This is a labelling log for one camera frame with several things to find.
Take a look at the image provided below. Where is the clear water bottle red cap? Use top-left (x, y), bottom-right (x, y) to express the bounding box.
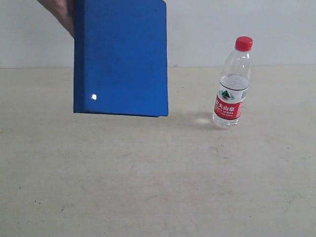
top-left (213, 36), bottom-right (253, 128)

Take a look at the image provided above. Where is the person's hand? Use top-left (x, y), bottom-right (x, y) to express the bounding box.
top-left (37, 0), bottom-right (75, 38)

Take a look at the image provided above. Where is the blue binder folder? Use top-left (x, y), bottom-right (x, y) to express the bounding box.
top-left (73, 0), bottom-right (169, 117)

